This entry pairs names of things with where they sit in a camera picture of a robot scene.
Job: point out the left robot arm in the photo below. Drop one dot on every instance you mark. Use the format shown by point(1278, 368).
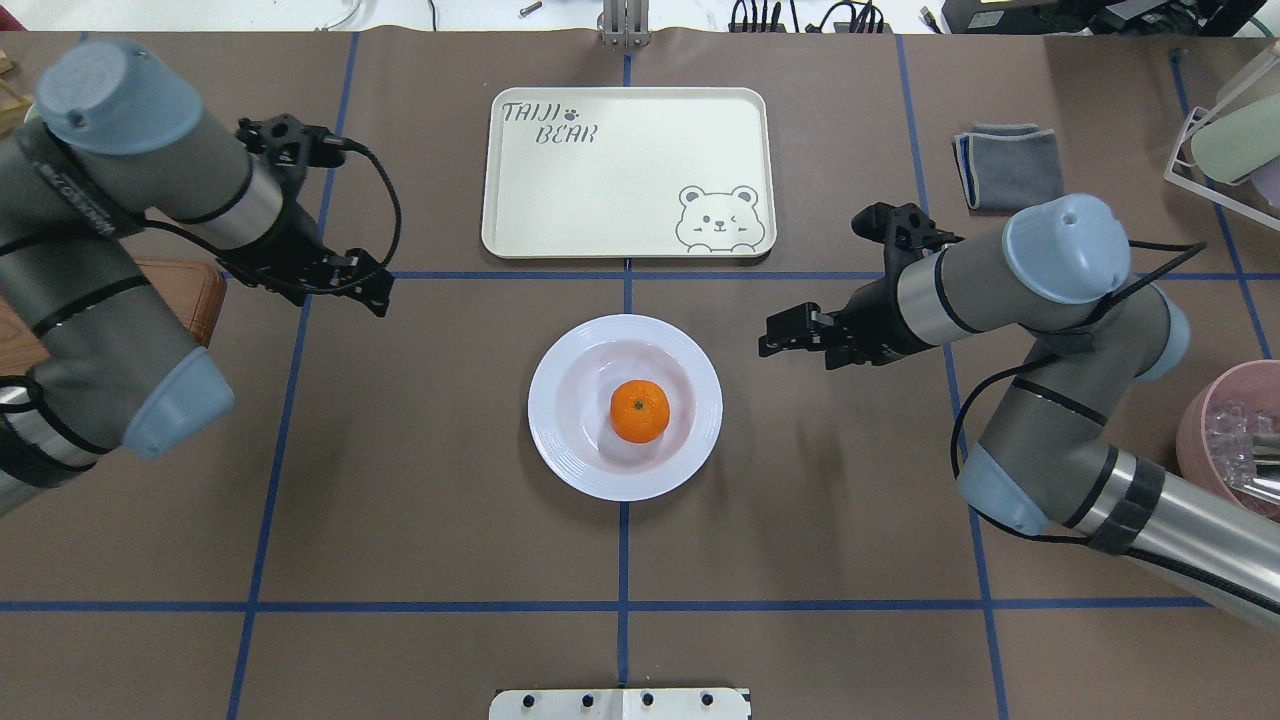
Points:
point(116, 134)

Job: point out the green cup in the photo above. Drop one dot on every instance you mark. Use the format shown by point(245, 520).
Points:
point(1229, 148)

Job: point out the aluminium frame post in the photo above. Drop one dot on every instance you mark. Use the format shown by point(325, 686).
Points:
point(625, 23)

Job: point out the orange mandarin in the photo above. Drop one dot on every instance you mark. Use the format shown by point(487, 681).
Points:
point(639, 411)

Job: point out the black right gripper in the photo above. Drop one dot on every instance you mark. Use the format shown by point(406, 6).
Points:
point(878, 318)

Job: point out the clear ice cubes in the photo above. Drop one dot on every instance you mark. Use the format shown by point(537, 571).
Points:
point(1225, 423)

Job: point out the white cup rack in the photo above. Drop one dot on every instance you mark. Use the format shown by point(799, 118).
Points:
point(1257, 79)

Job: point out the folded grey cloth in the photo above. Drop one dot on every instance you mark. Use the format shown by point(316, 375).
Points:
point(1009, 167)

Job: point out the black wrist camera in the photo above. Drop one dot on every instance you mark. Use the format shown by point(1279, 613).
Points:
point(906, 233)
point(285, 141)

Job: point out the white round plate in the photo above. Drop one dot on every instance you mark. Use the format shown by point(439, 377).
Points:
point(570, 393)

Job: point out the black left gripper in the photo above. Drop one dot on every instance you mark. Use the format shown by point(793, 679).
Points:
point(292, 245)

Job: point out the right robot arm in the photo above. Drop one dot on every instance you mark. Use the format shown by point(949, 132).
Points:
point(1062, 271)

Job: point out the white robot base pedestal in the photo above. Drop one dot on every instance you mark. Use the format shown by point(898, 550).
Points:
point(623, 703)

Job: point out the purple cup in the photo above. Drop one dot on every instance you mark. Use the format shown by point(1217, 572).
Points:
point(1266, 181)

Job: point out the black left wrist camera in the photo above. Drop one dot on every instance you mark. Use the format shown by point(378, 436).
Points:
point(285, 141)

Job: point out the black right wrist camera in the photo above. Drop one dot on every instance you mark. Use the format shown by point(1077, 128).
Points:
point(906, 233)

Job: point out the metal scoop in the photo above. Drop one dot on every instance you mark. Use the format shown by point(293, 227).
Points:
point(1256, 466)

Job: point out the cream bear tray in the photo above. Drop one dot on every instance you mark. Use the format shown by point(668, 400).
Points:
point(628, 172)

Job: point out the wooden cutting board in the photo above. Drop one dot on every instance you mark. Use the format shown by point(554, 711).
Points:
point(194, 291)

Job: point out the pink bowl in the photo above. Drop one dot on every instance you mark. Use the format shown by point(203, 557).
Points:
point(1256, 384)

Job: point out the black monitor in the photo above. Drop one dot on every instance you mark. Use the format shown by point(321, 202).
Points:
point(1128, 18)

